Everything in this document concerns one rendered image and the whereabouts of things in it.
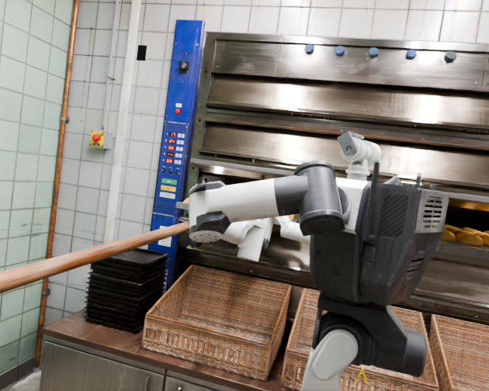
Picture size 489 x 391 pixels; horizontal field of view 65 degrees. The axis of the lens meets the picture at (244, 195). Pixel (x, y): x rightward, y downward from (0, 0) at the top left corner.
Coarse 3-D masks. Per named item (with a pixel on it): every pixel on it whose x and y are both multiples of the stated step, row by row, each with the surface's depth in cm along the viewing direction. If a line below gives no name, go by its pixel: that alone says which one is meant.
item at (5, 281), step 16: (176, 224) 117; (128, 240) 89; (144, 240) 95; (64, 256) 69; (80, 256) 72; (96, 256) 76; (0, 272) 56; (16, 272) 58; (32, 272) 61; (48, 272) 64; (0, 288) 55
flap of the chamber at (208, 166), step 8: (192, 160) 195; (200, 160) 194; (200, 168) 207; (208, 168) 203; (216, 168) 199; (224, 168) 194; (232, 168) 190; (240, 168) 188; (248, 168) 188; (256, 168) 187; (264, 168) 186; (240, 176) 208; (248, 176) 203; (256, 176) 199; (264, 176) 195; (272, 176) 191; (280, 176) 187; (448, 192) 165; (456, 200) 168; (464, 200) 165; (472, 200) 163; (480, 200) 162; (488, 200) 161; (472, 208) 178; (480, 208) 175; (488, 208) 172
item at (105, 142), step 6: (96, 132) 217; (102, 132) 216; (108, 132) 218; (90, 138) 218; (102, 138) 216; (108, 138) 219; (90, 144) 218; (96, 144) 217; (102, 144) 216; (108, 144) 220
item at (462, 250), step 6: (438, 246) 180; (444, 246) 179; (450, 246) 179; (456, 246) 178; (462, 246) 181; (444, 252) 180; (450, 252) 179; (456, 252) 178; (462, 252) 178; (468, 252) 177; (474, 252) 176; (480, 252) 176; (486, 252) 175; (480, 258) 176; (486, 258) 175
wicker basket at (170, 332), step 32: (192, 288) 205; (224, 288) 202; (256, 288) 198; (288, 288) 194; (160, 320) 162; (192, 320) 200; (256, 320) 195; (160, 352) 163; (192, 352) 159; (224, 352) 156; (256, 352) 153
